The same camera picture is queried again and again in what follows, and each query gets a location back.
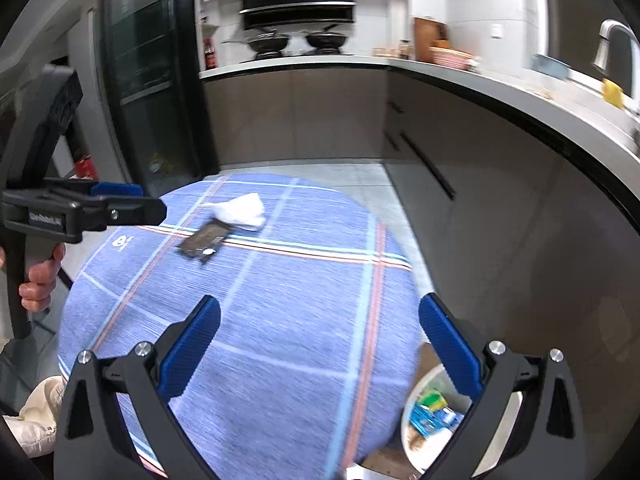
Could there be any pink bowl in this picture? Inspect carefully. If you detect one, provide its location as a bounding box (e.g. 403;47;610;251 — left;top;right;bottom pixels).
429;46;475;68

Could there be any blue checked tablecloth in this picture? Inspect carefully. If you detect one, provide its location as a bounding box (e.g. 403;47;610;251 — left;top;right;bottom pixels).
57;174;426;480

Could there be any black gas cooktop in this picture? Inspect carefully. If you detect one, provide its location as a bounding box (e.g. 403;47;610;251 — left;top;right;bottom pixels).
240;49;353;63

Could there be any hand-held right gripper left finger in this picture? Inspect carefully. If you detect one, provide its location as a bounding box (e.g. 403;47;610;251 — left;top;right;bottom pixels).
52;295;222;480

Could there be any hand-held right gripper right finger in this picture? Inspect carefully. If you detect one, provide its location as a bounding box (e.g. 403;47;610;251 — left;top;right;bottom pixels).
419;292;587;480

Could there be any black range hood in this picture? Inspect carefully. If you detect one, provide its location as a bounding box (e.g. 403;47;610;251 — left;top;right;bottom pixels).
239;0;357;30

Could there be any blue basin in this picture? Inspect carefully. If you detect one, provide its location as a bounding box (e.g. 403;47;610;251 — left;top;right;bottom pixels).
531;54;571;78

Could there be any black chair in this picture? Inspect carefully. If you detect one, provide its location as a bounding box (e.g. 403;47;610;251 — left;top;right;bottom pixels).
0;64;85;191

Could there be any black glass door cabinet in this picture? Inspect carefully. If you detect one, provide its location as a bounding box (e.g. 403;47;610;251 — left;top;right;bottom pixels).
100;0;221;198

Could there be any wooden cutting board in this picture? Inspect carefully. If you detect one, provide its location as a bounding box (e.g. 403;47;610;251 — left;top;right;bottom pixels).
413;16;448;63

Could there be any yellow sponge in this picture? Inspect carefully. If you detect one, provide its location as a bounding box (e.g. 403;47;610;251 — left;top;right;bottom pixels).
601;78;625;108

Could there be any grey refrigerator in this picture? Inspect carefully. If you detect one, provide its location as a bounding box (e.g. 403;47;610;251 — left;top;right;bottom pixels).
62;5;126;183

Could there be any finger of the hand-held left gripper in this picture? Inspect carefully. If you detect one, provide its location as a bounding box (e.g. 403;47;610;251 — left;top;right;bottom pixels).
44;178;144;200
82;195;168;234

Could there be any black wok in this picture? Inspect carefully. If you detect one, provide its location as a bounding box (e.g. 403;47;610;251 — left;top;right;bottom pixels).
222;30;292;58
300;24;347;55

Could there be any white tissue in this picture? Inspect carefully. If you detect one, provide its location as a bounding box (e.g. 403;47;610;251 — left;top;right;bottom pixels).
200;192;266;233

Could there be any dark brown wrapper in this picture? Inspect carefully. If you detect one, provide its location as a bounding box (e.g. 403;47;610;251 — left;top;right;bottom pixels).
179;219;233;267

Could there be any cream padded jacket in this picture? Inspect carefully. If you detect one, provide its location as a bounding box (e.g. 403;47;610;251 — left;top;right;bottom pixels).
0;375;68;457

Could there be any white trash bin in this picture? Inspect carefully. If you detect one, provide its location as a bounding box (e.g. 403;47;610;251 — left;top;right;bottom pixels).
400;362;523;480

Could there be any kitchen counter with cabinets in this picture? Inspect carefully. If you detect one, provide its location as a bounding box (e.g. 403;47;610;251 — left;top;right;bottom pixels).
197;55;640;411

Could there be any person's left hand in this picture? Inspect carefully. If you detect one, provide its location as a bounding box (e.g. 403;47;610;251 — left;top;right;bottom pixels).
0;245;67;314

